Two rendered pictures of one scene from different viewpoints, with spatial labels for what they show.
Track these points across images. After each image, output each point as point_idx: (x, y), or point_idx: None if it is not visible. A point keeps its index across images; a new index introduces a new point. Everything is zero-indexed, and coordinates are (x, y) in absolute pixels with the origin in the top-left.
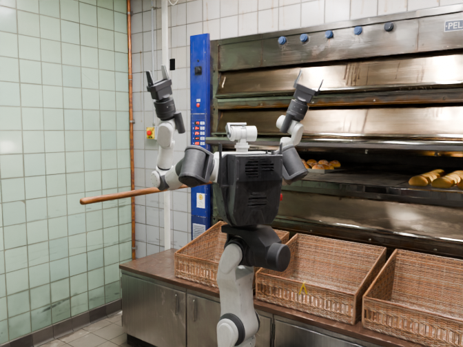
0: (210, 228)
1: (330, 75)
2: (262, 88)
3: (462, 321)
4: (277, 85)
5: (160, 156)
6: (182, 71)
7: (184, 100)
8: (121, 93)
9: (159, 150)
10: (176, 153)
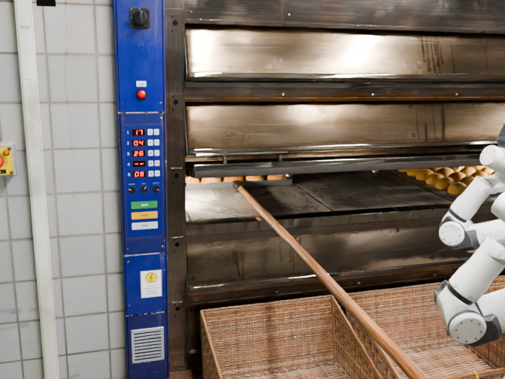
0: (208, 332)
1: (402, 53)
2: (291, 67)
3: None
4: (317, 62)
5: (488, 281)
6: (82, 12)
7: (91, 81)
8: None
9: (489, 270)
10: (70, 199)
